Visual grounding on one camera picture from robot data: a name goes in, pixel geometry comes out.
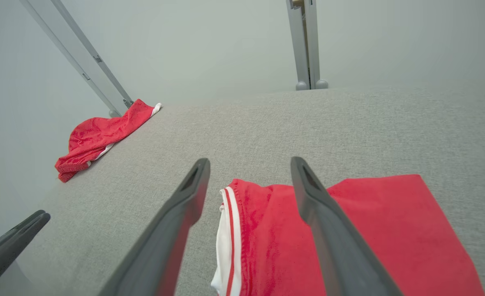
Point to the grey partition post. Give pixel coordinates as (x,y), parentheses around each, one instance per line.
(312,41)
(78,53)

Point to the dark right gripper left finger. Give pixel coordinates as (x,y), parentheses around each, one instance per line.
(160,255)

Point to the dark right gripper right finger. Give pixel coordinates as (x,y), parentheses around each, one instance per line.
(345,255)

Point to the red number 23 jersey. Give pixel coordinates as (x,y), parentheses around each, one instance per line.
(275,246)

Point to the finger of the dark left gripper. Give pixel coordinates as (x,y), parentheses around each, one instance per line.
(20,224)
(12,250)

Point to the red shorts with white stripe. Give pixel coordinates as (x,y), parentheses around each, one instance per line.
(98,135)

